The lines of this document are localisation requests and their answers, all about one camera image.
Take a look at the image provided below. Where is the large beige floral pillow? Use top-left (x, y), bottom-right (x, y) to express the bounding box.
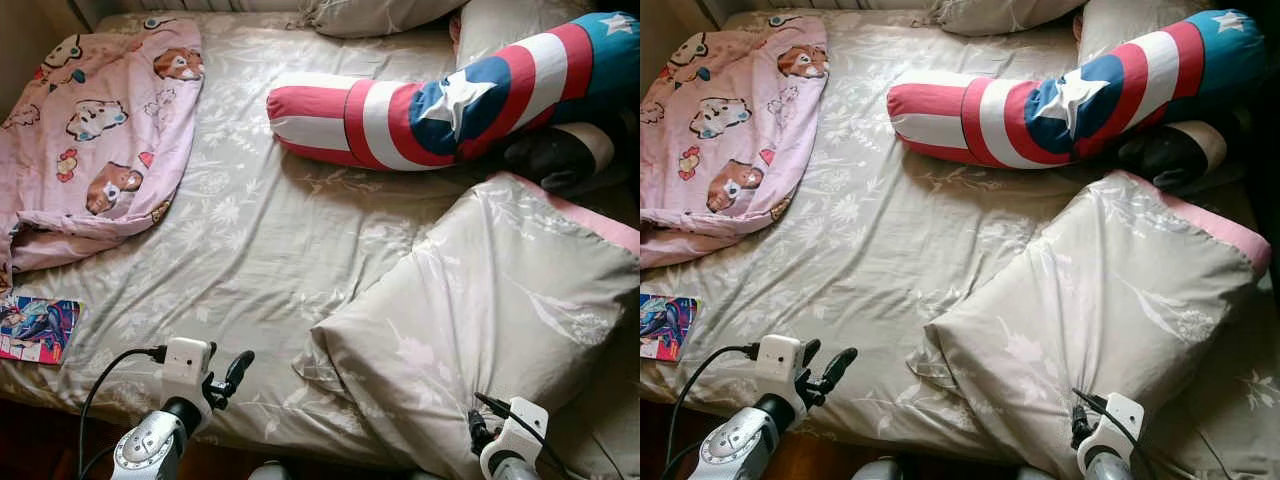
top-left (908, 170), bottom-right (1273, 480)
top-left (295, 172), bottom-right (641, 480)

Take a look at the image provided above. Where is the colourful comic book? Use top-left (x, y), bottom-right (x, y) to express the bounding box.
top-left (0, 292), bottom-right (83, 366)
top-left (640, 292), bottom-right (701, 363)

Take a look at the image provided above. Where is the beige floral bed sheet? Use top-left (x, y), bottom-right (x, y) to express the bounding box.
top-left (0, 10), bottom-right (641, 480)
top-left (640, 8), bottom-right (1280, 480)

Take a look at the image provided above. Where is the pink cartoon print quilt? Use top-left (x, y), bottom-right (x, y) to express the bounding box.
top-left (640, 15), bottom-right (831, 269)
top-left (0, 18), bottom-right (206, 291)

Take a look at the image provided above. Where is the red white blue bolster pillow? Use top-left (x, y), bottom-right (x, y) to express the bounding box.
top-left (885, 8), bottom-right (1269, 169)
top-left (265, 10), bottom-right (641, 171)

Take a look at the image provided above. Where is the flat beige pillow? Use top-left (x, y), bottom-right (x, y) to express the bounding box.
top-left (925, 0), bottom-right (1091, 37)
top-left (300, 0), bottom-right (471, 39)

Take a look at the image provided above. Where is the plain white pillow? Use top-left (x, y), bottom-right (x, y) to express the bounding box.
top-left (1075, 0), bottom-right (1221, 66)
top-left (455, 0), bottom-right (601, 71)

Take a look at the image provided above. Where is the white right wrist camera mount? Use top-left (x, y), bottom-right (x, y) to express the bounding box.
top-left (1078, 392), bottom-right (1146, 471)
top-left (480, 397), bottom-right (549, 476)

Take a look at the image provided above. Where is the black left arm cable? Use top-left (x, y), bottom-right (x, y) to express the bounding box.
top-left (78, 345), bottom-right (166, 480)
top-left (662, 343), bottom-right (761, 480)

